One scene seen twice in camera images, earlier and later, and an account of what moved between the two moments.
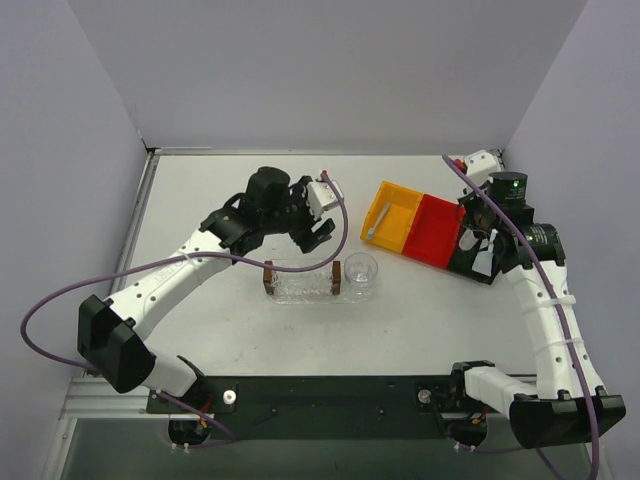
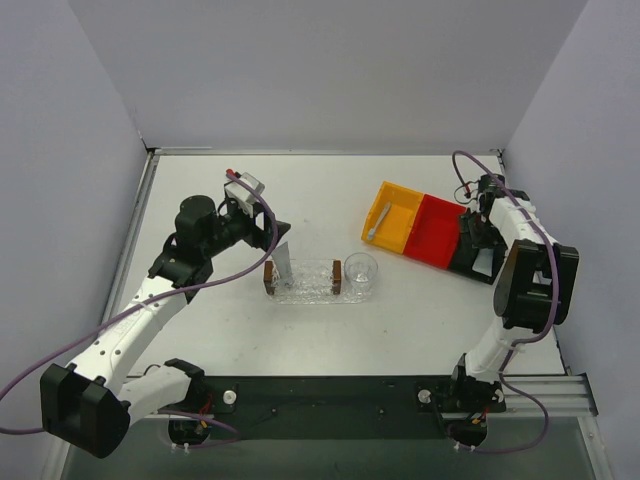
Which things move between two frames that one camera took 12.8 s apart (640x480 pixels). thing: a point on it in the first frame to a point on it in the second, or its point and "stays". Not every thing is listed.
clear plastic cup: (360, 270) stays
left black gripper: (305, 223) to (268, 231)
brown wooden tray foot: (268, 278) stays
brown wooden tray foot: (336, 277) stays
